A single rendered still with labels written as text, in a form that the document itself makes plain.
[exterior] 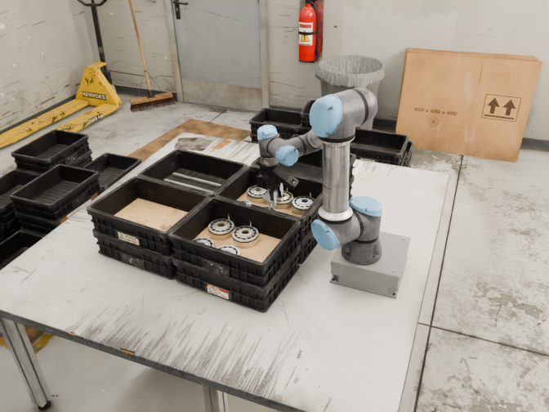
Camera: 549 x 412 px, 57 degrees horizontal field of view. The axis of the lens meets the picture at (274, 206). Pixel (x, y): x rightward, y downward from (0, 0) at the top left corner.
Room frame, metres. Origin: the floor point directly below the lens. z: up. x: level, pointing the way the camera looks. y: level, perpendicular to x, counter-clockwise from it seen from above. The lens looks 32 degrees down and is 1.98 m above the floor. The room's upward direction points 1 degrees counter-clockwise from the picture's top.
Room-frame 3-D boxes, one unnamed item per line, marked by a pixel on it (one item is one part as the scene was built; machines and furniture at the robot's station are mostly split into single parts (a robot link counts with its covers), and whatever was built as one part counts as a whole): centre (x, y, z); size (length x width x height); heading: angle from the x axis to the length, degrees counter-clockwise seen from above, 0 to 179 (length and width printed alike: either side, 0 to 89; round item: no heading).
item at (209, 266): (1.52, 0.14, 0.87); 0.40 x 0.30 x 0.11; 62
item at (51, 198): (2.48, 1.23, 0.37); 0.40 x 0.30 x 0.45; 157
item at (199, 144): (2.72, 0.48, 0.71); 0.22 x 0.19 x 0.01; 68
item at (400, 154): (2.95, -0.65, 0.37); 0.40 x 0.30 x 0.45; 67
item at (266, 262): (1.52, 0.14, 0.92); 0.40 x 0.30 x 0.02; 62
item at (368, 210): (1.51, -0.32, 0.97); 0.13 x 0.12 x 0.14; 123
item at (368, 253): (1.51, -0.32, 0.85); 0.15 x 0.15 x 0.10
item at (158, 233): (1.71, 0.50, 0.92); 0.40 x 0.30 x 0.02; 62
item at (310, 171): (2.05, -0.14, 0.87); 0.40 x 0.30 x 0.11; 62
